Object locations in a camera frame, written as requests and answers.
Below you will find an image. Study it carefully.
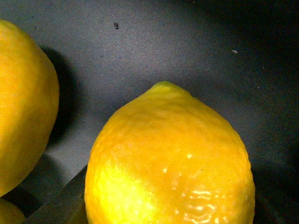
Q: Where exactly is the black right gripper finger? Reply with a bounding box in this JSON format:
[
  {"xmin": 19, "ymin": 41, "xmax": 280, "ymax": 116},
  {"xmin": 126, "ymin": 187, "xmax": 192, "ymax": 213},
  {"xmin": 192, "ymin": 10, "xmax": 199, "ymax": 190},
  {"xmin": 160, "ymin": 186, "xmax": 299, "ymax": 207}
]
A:
[{"xmin": 25, "ymin": 167, "xmax": 88, "ymax": 224}]

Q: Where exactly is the black shelf tray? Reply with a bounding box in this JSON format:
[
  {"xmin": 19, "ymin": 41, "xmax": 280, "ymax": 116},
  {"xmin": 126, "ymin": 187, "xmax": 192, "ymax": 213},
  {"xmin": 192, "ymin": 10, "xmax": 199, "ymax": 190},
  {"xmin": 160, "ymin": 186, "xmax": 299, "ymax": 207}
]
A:
[{"xmin": 0, "ymin": 0, "xmax": 299, "ymax": 224}]

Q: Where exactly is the yellow lemon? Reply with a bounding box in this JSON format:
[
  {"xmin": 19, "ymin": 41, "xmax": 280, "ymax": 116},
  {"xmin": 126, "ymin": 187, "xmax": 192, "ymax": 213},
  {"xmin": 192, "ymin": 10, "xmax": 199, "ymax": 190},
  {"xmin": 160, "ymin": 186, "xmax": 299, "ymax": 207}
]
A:
[
  {"xmin": 85, "ymin": 81, "xmax": 255, "ymax": 224},
  {"xmin": 0, "ymin": 20, "xmax": 59, "ymax": 195}
]

